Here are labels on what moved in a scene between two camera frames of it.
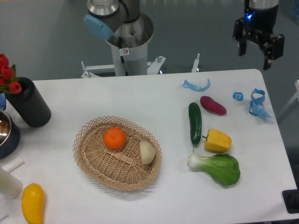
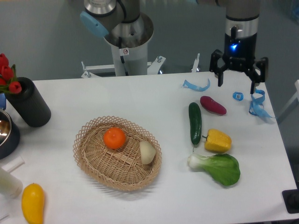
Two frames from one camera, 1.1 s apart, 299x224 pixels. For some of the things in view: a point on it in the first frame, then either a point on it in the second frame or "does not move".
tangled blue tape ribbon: (256, 108) does not move
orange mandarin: (114, 137) does not move
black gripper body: (259, 18) -> (239, 52)
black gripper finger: (238, 34) -> (217, 54)
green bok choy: (224, 168) does not move
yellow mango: (32, 199) does not move
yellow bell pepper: (217, 141) does not move
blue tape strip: (195, 87) does not move
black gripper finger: (274, 50) -> (254, 76)
